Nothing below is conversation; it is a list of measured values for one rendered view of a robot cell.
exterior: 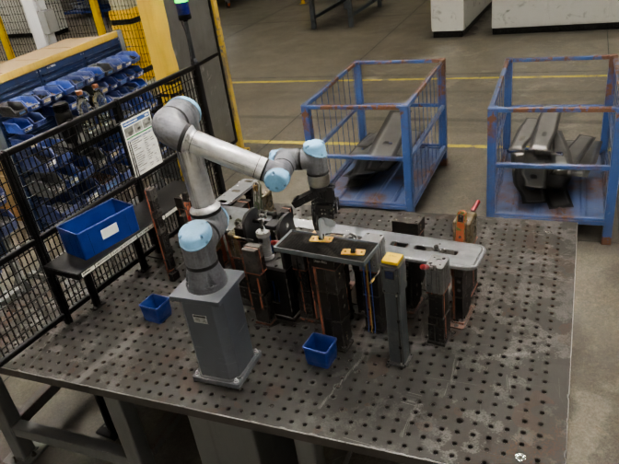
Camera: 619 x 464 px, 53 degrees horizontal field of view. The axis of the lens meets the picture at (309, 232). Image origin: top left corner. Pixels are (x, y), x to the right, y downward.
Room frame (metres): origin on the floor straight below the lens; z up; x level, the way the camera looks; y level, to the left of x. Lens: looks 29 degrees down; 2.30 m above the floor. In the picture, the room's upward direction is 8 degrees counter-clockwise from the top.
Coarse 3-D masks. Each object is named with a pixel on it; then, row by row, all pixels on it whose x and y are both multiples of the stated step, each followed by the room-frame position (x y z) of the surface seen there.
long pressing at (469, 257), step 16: (224, 208) 2.72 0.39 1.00; (240, 208) 2.69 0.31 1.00; (304, 224) 2.44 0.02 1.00; (336, 224) 2.40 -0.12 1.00; (400, 240) 2.17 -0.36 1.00; (416, 240) 2.15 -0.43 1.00; (432, 240) 2.14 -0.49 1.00; (448, 240) 2.12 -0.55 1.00; (416, 256) 2.04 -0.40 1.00; (448, 256) 2.00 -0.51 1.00; (464, 256) 1.99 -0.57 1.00; (480, 256) 1.98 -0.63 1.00
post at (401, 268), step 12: (384, 264) 1.79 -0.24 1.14; (384, 276) 1.78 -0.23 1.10; (396, 276) 1.76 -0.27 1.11; (384, 288) 1.79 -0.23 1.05; (396, 288) 1.76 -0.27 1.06; (396, 300) 1.76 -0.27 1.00; (396, 312) 1.77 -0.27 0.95; (396, 324) 1.77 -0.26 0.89; (396, 336) 1.77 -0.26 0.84; (396, 348) 1.78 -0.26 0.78; (408, 348) 1.80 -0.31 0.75; (396, 360) 1.78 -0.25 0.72; (408, 360) 1.78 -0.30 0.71
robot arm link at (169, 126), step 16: (160, 112) 1.94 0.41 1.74; (176, 112) 1.94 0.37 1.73; (160, 128) 1.89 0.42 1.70; (176, 128) 1.87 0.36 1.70; (192, 128) 1.89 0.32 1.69; (176, 144) 1.86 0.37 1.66; (192, 144) 1.86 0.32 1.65; (208, 144) 1.85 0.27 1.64; (224, 144) 1.86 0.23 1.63; (224, 160) 1.83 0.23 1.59; (240, 160) 1.82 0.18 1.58; (256, 160) 1.83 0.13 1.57; (272, 160) 1.84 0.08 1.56; (288, 160) 1.88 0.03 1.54; (256, 176) 1.81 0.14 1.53; (272, 176) 1.78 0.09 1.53; (288, 176) 1.80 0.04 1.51
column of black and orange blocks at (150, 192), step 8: (152, 192) 2.62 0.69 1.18; (152, 200) 2.61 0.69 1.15; (152, 208) 2.61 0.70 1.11; (152, 216) 2.61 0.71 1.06; (160, 216) 2.63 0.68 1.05; (160, 224) 2.62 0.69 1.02; (160, 232) 2.60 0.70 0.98; (160, 240) 2.61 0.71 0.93; (168, 240) 2.63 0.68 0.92; (160, 248) 2.62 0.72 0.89; (168, 248) 2.62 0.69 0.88; (168, 256) 2.61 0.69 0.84; (168, 264) 2.61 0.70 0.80; (168, 272) 2.62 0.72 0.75; (176, 272) 2.62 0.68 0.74; (176, 280) 2.61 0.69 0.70
